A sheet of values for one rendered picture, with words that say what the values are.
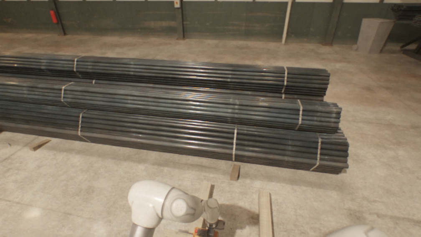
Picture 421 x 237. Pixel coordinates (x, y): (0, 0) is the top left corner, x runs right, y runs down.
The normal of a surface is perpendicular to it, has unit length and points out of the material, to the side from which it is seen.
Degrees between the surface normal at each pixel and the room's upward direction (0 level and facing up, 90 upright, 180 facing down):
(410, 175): 0
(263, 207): 0
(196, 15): 90
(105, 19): 90
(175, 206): 35
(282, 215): 0
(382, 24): 94
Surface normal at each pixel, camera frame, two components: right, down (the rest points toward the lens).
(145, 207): -0.23, -0.28
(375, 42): 0.17, 0.54
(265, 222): 0.00, -0.87
